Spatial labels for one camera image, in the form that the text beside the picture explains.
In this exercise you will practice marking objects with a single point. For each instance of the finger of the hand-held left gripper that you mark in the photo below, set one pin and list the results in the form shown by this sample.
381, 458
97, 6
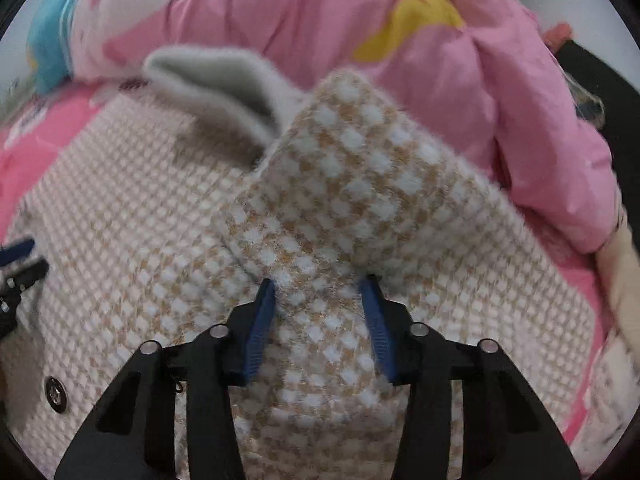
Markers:
17, 250
32, 271

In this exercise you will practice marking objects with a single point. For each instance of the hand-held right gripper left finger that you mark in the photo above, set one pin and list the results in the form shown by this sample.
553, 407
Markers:
261, 332

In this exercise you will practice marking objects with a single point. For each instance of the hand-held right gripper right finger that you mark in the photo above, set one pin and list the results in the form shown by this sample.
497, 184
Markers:
378, 332

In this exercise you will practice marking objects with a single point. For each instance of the beige white checked coat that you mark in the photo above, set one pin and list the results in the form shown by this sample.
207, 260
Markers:
350, 185

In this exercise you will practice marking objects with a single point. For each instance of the blue printed pillow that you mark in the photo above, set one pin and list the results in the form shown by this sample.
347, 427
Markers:
50, 45

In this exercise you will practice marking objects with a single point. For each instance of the pale pink white cloth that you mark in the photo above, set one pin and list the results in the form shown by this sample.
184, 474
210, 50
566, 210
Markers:
610, 385

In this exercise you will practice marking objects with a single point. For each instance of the beige cloth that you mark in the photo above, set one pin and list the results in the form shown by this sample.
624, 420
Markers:
620, 280

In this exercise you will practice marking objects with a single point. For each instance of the camouflage cloth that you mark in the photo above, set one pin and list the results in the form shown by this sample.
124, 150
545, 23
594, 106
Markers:
585, 100

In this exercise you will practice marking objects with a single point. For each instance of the pink printed quilt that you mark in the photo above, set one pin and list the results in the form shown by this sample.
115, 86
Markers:
300, 20

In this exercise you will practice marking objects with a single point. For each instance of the orange cloth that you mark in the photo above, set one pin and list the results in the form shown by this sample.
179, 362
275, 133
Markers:
557, 35

